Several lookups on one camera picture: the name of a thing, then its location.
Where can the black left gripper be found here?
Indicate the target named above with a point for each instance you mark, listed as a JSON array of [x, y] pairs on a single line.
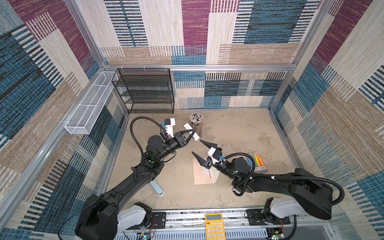
[[179, 139]]

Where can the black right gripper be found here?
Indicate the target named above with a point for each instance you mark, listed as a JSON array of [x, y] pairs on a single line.
[[208, 164]]

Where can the pink paper envelope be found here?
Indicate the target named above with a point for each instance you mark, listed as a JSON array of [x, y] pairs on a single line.
[[200, 178]]

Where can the white glue stick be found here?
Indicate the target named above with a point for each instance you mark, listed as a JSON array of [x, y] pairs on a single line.
[[192, 132]]

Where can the pink lined letter paper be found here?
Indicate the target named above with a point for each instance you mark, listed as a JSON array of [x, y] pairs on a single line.
[[207, 172]]

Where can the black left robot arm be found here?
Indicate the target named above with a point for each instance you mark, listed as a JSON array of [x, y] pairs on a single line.
[[99, 217]]

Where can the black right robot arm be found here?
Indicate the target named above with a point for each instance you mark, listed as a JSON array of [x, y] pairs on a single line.
[[303, 193]]

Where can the pencil holder cup with pencils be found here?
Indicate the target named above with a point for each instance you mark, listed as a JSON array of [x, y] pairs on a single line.
[[196, 120]]

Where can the highlighter marker pack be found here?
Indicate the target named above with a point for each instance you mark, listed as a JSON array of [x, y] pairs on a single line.
[[260, 167]]

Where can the yellow calculator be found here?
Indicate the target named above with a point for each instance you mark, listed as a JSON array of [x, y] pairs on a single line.
[[214, 225]]

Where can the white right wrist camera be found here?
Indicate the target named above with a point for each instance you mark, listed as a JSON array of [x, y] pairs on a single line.
[[216, 155]]

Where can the black wire mesh shelf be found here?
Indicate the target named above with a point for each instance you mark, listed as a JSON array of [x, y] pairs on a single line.
[[145, 90]]

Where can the aluminium front rail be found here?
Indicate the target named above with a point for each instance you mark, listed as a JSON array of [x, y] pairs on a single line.
[[189, 224]]

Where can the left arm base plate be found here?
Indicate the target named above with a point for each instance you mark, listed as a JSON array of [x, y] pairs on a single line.
[[155, 220]]

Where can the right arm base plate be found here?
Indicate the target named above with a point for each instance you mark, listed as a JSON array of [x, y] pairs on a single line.
[[259, 217]]

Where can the white wire mesh basket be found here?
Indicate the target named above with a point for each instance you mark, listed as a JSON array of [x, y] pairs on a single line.
[[87, 112]]

